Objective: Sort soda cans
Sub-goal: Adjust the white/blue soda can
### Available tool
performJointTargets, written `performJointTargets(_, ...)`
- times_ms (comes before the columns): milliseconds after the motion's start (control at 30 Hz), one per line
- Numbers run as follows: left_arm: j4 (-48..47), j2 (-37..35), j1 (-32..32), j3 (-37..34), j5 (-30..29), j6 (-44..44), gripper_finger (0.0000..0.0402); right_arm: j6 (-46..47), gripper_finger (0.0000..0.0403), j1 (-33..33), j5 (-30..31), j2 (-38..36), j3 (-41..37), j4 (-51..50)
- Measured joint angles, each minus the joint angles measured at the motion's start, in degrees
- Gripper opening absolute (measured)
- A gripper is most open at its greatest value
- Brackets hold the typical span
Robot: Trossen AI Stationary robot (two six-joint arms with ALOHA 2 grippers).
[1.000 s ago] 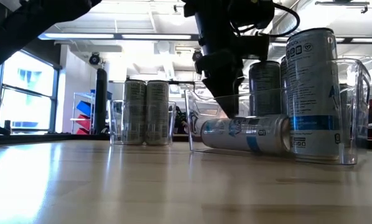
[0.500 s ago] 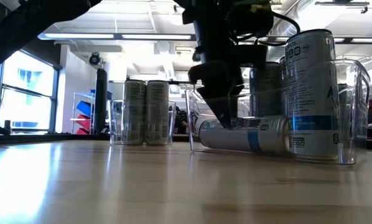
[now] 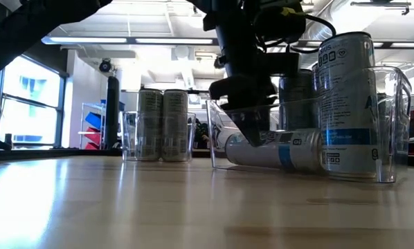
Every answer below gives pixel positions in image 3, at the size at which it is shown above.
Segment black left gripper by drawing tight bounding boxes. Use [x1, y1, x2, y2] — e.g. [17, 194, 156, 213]
[192, 0, 300, 149]

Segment white can blue palm print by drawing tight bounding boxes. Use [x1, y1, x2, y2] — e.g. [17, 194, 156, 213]
[224, 127, 325, 174]
[278, 68, 321, 132]
[316, 31, 380, 180]

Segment white can orange print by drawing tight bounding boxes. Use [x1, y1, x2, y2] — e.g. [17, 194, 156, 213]
[137, 89, 164, 162]
[161, 89, 190, 163]

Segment white shelf coloured bins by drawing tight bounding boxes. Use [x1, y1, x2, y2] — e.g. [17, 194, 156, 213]
[78, 100, 107, 150]

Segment black-framed window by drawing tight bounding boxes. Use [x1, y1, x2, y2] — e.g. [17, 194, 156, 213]
[0, 50, 69, 149]

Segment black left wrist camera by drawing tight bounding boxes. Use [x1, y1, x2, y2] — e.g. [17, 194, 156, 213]
[258, 0, 307, 48]

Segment yellow cable tag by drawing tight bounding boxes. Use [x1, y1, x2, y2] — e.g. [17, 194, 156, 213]
[281, 6, 307, 17]

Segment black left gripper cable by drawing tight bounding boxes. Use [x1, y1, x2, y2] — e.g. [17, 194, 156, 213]
[253, 12, 338, 55]

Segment black cylindrical post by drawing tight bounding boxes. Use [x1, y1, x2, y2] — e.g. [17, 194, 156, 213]
[105, 75, 120, 150]

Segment black overhead rig rail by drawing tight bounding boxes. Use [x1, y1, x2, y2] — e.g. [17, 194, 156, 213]
[349, 1, 413, 17]

